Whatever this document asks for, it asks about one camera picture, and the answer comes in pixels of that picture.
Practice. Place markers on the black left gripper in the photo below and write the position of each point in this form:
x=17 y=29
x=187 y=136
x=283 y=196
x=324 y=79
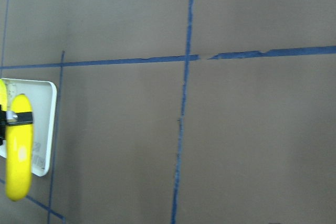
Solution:
x=12 y=118

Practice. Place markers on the yellow banana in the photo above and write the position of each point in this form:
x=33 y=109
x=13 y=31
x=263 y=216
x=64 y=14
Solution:
x=19 y=147
x=3 y=95

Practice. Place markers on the white bear tray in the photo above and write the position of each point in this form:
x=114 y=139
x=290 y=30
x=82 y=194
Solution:
x=42 y=96

